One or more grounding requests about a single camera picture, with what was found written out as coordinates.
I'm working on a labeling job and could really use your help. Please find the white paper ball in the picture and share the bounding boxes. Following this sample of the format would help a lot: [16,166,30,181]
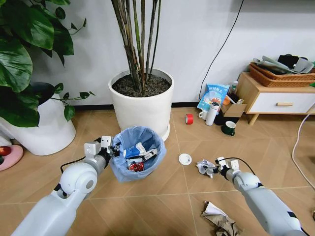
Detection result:
[195,159,217,179]

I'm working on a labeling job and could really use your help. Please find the brown wicker basket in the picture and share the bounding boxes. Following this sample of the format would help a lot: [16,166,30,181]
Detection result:
[249,62,315,88]

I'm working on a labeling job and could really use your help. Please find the white tapered plant pot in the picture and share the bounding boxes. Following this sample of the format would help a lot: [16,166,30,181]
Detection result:
[0,82,77,156]

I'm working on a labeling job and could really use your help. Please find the grey cloth pile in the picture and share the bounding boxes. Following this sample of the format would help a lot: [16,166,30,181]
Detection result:
[252,55,315,75]

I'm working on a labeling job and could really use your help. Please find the black white wrapper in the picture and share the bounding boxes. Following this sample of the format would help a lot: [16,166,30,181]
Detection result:
[141,148,158,161]

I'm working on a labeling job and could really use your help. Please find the pale floor cable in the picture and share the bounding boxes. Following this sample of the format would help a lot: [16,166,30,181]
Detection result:
[291,112,315,184]

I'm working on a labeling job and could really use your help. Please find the round white lid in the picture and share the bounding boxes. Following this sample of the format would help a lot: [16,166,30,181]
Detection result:
[178,153,192,165]

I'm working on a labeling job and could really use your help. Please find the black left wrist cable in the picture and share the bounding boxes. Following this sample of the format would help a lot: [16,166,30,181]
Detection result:
[60,154,89,176]

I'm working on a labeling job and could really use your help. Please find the white round plant pot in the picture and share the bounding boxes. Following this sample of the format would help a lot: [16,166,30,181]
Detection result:
[108,69,175,143]

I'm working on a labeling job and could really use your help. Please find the crumpled brown paper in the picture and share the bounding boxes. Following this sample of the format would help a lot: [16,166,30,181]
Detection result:
[200,201,244,236]

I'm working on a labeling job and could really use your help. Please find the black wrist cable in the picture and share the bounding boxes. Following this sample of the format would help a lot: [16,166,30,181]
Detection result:
[215,157,257,178]
[60,154,89,176]

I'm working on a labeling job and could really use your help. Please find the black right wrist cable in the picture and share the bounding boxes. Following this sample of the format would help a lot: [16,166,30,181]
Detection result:
[215,157,257,178]

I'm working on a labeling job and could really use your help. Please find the white thermos flask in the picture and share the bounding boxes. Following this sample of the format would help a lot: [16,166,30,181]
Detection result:
[205,102,220,127]

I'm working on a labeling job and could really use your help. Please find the broad leaf green plant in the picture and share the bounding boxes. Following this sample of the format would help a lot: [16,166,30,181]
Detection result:
[0,0,96,128]

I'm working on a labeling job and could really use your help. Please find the trash bin with blue bag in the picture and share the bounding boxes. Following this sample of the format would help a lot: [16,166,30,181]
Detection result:
[109,125,167,183]

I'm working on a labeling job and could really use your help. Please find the black pouch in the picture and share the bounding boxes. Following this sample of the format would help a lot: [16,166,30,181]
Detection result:
[277,54,300,70]

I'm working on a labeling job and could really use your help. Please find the crushed red can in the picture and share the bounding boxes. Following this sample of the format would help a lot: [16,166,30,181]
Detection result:
[127,160,145,172]

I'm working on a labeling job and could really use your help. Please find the open cardboard box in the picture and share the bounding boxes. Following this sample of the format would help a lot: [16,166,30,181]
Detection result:
[219,97,248,119]

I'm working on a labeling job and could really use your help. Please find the dark green mug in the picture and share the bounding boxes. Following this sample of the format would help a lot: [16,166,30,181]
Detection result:
[220,120,237,137]

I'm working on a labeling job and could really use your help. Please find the blue snack bag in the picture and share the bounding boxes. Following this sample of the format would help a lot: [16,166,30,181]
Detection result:
[196,83,230,116]

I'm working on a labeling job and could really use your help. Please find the black wall cable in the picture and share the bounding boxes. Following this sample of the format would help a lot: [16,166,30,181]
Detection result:
[198,0,245,104]

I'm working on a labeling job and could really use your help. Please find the wooden cabinet with white drawer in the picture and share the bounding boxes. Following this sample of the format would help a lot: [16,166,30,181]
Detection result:
[236,71,315,126]

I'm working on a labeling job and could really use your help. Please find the clear bottle with dark drink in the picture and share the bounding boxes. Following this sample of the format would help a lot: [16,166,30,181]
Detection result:
[230,80,240,97]

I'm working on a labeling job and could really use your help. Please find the bamboo plant stems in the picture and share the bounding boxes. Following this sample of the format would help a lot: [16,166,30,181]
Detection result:
[110,0,162,93]

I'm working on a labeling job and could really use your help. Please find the pink round plate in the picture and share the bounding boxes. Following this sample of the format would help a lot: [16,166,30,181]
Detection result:
[0,144,24,172]

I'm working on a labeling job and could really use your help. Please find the blue white milk carton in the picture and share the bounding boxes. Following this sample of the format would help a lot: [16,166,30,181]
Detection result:
[124,142,149,161]

